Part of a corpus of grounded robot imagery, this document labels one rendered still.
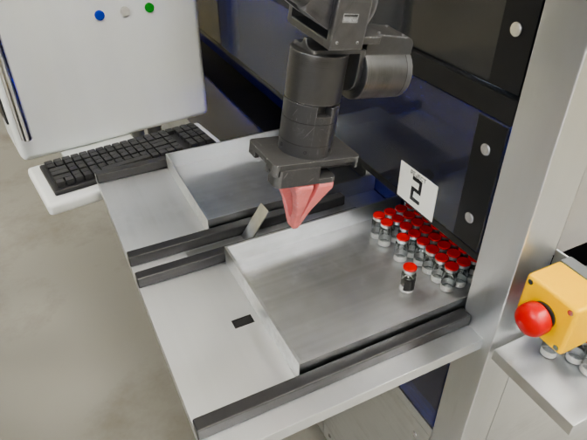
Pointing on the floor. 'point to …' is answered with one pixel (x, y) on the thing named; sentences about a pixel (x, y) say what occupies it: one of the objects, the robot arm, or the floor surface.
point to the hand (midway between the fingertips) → (293, 220)
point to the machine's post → (523, 213)
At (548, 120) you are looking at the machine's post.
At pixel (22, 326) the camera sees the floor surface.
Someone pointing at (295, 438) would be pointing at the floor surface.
